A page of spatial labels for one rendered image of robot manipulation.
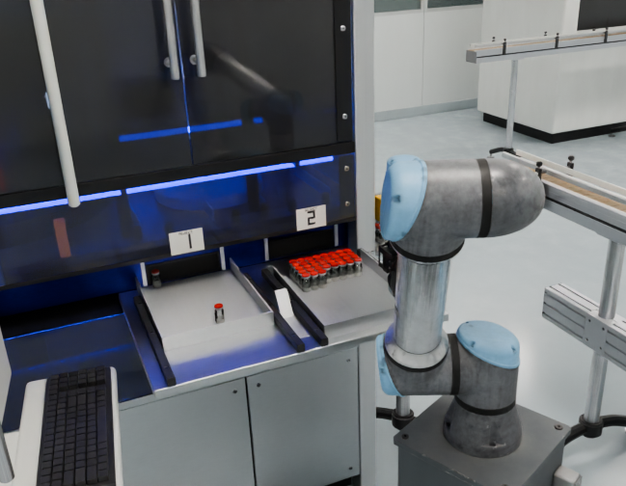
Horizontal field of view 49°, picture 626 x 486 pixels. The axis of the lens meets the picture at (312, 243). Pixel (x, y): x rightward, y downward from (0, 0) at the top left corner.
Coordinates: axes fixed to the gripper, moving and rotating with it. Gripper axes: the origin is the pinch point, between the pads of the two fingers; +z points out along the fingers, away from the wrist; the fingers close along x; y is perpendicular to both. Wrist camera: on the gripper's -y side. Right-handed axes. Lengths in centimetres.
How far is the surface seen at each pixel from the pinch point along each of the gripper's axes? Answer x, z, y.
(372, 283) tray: -2.2, 3.4, 21.0
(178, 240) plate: 43, -11, 39
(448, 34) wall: -337, 12, 499
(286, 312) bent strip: 24.0, 2.5, 14.9
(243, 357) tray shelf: 38.8, 3.6, 2.7
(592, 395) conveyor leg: -86, 66, 23
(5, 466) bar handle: 86, 0, -17
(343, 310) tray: 10.6, 3.4, 11.5
